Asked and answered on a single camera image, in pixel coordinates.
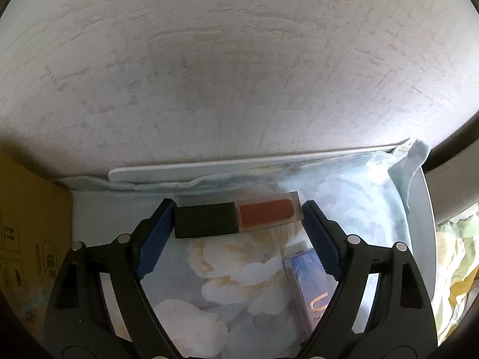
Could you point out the red lip gloss black cap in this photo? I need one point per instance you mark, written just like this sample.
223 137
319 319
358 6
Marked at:
221 219

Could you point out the yellow green floral bedding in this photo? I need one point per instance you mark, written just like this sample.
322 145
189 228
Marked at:
456 284

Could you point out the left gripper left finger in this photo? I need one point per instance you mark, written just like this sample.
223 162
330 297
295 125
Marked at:
78 323

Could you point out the floral blue table cloth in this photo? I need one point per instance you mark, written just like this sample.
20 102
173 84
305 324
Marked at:
230 296

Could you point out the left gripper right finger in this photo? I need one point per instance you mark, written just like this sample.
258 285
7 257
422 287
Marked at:
380 307

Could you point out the cardboard box pink lining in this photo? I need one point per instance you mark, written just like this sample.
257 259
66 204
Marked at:
36 233

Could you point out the blue cosmetic box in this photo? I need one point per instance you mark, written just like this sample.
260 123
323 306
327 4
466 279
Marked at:
312 288

